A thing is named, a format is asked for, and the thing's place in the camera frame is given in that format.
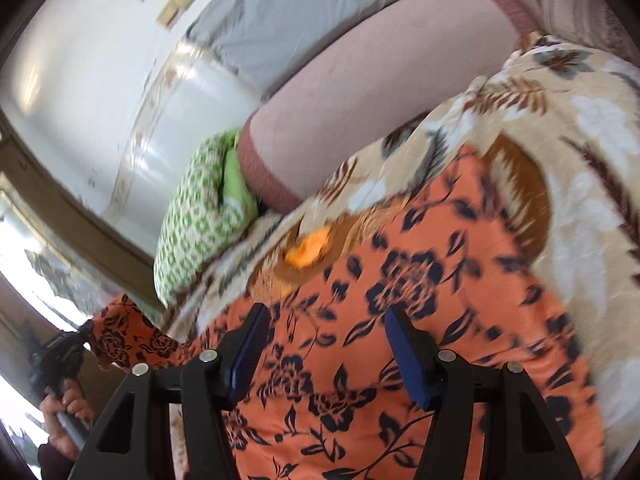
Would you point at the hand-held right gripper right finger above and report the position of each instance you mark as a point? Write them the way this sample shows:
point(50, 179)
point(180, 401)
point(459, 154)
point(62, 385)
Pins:
point(406, 355)

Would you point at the leaf-print fleece blanket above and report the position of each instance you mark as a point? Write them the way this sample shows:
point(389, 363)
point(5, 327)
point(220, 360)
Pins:
point(575, 210)

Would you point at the green checked quilt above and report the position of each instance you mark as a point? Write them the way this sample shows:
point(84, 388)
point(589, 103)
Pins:
point(190, 220)

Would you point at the person's left forearm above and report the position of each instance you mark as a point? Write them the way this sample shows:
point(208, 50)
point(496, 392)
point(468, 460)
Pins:
point(52, 462)

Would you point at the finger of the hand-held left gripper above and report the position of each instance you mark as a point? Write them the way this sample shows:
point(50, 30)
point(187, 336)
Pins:
point(84, 334)

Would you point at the pink bolster pillow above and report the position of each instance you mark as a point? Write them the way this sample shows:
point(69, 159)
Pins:
point(375, 85)

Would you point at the striped cushion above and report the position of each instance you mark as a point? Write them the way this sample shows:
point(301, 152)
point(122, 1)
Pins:
point(580, 15)

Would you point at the wooden window frame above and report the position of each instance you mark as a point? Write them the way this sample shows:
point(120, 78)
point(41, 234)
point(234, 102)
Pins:
point(75, 210)

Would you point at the frosted glass window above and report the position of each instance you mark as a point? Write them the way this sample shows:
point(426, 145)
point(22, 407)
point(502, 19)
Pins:
point(45, 265)

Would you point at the orange floral garment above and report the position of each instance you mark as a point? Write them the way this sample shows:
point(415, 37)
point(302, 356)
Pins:
point(400, 270)

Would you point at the grey pillow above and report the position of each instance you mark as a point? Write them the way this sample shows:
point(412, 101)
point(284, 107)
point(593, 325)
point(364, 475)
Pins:
point(290, 25)

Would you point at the person's left hand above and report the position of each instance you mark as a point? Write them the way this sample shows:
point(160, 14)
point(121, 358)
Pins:
point(70, 405)

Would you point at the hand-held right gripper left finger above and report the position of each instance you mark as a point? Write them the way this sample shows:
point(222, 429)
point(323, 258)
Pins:
point(246, 355)

